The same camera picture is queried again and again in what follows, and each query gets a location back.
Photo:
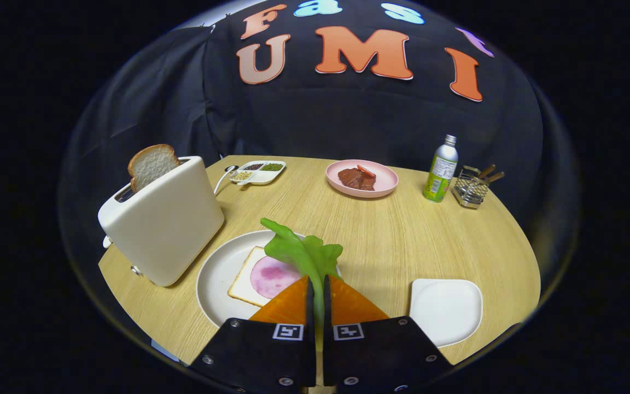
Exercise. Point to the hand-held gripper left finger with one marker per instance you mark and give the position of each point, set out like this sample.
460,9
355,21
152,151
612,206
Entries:
310,312

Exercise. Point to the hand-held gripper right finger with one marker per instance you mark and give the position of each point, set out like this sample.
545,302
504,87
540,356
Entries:
326,312

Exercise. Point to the green lettuce leaf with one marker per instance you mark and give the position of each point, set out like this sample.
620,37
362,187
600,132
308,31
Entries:
304,254

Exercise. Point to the toasted bread slice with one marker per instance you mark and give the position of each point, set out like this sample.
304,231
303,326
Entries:
151,164

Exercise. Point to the pink ham slice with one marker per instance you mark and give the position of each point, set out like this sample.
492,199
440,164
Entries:
271,276

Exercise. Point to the white bread slice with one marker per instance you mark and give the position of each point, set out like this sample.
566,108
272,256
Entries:
243,285

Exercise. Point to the round white plate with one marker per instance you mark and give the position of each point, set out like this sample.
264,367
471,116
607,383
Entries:
216,273

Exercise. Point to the white square plate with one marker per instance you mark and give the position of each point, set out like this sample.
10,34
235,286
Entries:
446,309

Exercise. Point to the brown meat piece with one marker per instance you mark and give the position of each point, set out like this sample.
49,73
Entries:
354,179

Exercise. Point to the white divided dish of beans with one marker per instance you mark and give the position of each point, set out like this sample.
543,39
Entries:
260,178

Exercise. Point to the red vegetable slice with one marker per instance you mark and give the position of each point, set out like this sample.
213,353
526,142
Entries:
366,171

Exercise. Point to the pink plate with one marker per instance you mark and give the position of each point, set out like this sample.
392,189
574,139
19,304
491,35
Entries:
386,178

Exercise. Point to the white toaster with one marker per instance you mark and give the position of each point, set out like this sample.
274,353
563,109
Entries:
167,230

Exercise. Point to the green label metal bottle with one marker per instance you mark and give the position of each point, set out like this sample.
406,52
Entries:
441,175

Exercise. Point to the black backdrop cloth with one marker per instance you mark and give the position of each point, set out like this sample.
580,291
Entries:
348,120

